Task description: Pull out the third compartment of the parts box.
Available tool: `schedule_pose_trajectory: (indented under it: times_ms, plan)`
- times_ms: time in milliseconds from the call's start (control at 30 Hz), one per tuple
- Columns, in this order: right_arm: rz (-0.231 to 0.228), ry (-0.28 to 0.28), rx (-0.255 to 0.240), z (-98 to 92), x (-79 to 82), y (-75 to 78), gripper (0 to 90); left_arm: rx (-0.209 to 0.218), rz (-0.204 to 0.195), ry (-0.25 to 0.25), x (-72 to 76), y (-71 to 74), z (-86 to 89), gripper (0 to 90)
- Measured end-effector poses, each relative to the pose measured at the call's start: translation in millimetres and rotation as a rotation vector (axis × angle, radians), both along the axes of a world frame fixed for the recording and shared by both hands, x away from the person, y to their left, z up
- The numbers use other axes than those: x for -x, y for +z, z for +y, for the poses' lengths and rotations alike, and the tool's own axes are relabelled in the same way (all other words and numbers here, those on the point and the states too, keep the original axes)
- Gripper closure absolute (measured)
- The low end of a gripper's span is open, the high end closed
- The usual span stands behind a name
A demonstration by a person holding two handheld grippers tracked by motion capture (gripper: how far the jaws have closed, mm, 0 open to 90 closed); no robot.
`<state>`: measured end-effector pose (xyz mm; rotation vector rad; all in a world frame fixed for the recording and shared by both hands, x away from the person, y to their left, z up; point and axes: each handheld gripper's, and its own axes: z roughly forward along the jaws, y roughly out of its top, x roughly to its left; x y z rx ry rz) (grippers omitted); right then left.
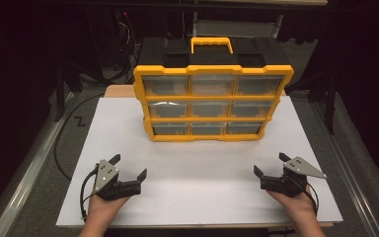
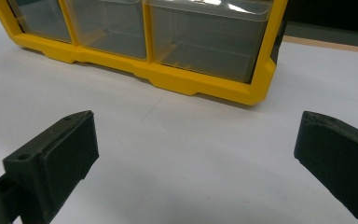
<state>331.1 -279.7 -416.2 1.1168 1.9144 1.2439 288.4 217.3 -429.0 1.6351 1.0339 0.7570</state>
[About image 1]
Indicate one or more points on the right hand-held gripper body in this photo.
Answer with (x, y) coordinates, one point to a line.
(292, 181)

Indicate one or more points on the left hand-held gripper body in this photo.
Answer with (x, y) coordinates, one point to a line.
(107, 174)

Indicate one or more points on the person's right hand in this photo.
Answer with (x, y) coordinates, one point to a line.
(299, 207)

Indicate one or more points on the person's left hand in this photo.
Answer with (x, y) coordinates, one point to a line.
(102, 210)

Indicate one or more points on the white board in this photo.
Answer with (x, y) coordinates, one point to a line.
(194, 184)

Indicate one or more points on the black stand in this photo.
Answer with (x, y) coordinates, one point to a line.
(60, 92)

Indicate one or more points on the yellow and black drawer organizer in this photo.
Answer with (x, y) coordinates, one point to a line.
(210, 97)

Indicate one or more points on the set of clear plastic drawers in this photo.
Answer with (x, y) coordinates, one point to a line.
(166, 85)

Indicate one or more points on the aluminium floor rail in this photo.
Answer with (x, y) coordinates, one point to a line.
(348, 171)
(29, 171)

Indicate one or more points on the grey metal frame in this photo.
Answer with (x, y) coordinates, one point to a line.
(237, 28)

